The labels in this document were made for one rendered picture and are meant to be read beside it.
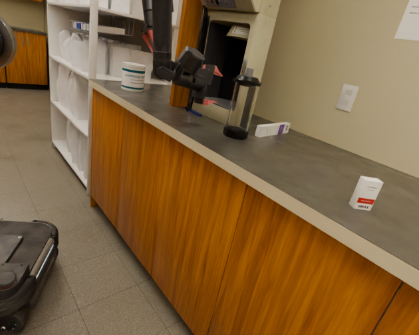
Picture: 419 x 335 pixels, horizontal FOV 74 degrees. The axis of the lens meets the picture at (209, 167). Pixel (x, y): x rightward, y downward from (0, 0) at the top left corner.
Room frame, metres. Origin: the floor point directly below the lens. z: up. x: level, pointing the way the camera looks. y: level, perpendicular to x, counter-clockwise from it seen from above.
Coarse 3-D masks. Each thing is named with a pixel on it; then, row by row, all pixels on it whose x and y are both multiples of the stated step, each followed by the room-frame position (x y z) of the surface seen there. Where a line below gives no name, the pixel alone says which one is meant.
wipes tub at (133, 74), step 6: (126, 66) 1.63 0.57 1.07; (132, 66) 1.62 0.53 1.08; (138, 66) 1.64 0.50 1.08; (144, 66) 1.68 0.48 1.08; (126, 72) 1.63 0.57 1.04; (132, 72) 1.62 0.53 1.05; (138, 72) 1.64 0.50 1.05; (144, 72) 1.69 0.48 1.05; (126, 78) 1.63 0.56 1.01; (132, 78) 1.63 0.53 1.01; (138, 78) 1.64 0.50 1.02; (126, 84) 1.62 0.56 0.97; (132, 84) 1.63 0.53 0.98; (138, 84) 1.65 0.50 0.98; (132, 90) 1.63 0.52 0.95; (138, 90) 1.65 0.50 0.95
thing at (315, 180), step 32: (128, 96) 1.47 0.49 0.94; (160, 96) 1.65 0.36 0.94; (160, 128) 1.13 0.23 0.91; (192, 128) 1.11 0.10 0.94; (256, 128) 1.34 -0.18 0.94; (224, 160) 0.84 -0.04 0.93; (256, 160) 0.88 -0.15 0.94; (288, 160) 0.95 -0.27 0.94; (320, 160) 1.03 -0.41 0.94; (352, 160) 1.12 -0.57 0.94; (288, 192) 0.68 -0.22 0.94; (320, 192) 0.72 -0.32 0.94; (352, 192) 0.77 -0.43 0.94; (384, 192) 0.83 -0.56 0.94; (416, 192) 0.89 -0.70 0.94; (320, 224) 0.59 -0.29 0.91; (352, 224) 0.58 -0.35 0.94; (384, 224) 0.61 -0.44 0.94; (416, 224) 0.64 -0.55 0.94; (384, 256) 0.49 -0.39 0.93; (416, 256) 0.49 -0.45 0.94; (416, 288) 0.44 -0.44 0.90
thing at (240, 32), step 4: (236, 24) 1.37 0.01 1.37; (240, 24) 1.36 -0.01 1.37; (232, 28) 1.38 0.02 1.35; (236, 28) 1.36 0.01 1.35; (240, 28) 1.35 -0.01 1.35; (244, 28) 1.34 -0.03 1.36; (248, 28) 1.34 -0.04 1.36; (228, 32) 1.40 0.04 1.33; (232, 32) 1.36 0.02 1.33; (236, 32) 1.35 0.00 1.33; (240, 32) 1.34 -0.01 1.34; (244, 32) 1.34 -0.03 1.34; (248, 32) 1.34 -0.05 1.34; (228, 36) 1.44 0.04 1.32; (232, 36) 1.36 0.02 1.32; (236, 36) 1.34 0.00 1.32; (240, 36) 1.33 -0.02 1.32; (244, 36) 1.33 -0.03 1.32; (248, 36) 1.33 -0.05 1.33; (244, 40) 1.50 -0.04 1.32
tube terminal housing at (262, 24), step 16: (272, 0) 1.29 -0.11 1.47; (224, 16) 1.39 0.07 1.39; (240, 16) 1.32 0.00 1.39; (256, 16) 1.25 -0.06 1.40; (272, 16) 1.30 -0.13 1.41; (256, 32) 1.25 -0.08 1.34; (272, 32) 1.32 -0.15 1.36; (256, 48) 1.27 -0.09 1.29; (256, 64) 1.28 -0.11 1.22; (256, 96) 1.32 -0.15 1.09; (208, 112) 1.38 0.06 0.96; (224, 112) 1.30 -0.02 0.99
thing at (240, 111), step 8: (240, 88) 1.09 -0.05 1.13; (248, 88) 1.08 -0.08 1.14; (256, 88) 1.10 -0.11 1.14; (232, 96) 1.11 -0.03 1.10; (240, 96) 1.08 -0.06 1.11; (248, 96) 1.08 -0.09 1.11; (232, 104) 1.10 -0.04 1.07; (240, 104) 1.08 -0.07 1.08; (248, 104) 1.09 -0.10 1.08; (232, 112) 1.09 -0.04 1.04; (240, 112) 1.08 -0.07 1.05; (248, 112) 1.09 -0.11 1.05; (232, 120) 1.09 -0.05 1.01; (240, 120) 1.08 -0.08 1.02; (248, 120) 1.10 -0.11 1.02; (232, 128) 1.09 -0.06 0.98; (240, 128) 1.08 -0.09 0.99
